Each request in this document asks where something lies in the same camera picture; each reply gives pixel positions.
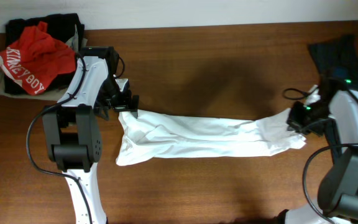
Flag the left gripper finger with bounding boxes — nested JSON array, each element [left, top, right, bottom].
[[131, 95, 139, 118], [93, 106, 110, 121]]

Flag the red printed t-shirt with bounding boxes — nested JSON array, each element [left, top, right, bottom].
[[0, 14, 85, 95]]

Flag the dark teal garment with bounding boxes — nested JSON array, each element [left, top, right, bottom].
[[308, 34, 358, 89]]

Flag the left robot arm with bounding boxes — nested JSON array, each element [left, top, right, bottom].
[[42, 47, 139, 224]]

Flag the white t-shirt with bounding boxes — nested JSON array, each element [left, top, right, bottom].
[[116, 109, 306, 166]]

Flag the grey-green folded garment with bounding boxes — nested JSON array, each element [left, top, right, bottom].
[[0, 34, 76, 101]]

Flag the black folded garment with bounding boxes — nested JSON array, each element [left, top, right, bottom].
[[4, 13, 85, 95]]

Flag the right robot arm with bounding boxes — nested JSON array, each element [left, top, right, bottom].
[[278, 78, 358, 224]]

